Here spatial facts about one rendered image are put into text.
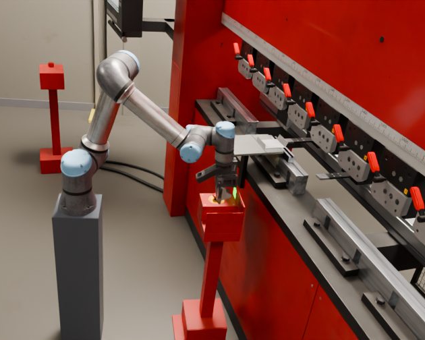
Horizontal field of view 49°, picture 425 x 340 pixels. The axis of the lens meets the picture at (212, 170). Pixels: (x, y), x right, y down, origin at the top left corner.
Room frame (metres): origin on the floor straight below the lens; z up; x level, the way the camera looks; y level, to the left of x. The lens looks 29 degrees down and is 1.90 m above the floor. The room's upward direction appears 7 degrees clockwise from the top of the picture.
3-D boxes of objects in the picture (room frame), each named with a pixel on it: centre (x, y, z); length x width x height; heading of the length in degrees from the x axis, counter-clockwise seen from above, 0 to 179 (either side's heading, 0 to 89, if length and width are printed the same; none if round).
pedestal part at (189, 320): (1.68, -0.03, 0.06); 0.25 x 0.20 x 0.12; 103
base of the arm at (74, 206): (1.57, 0.54, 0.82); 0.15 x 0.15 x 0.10
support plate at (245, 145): (1.88, -0.15, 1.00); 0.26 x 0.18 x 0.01; 111
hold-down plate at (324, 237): (1.35, -0.45, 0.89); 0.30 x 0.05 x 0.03; 21
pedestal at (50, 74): (3.12, 1.22, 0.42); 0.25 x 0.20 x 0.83; 111
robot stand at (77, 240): (1.57, 0.54, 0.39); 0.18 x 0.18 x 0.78; 10
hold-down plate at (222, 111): (2.48, -0.02, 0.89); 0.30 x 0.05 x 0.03; 21
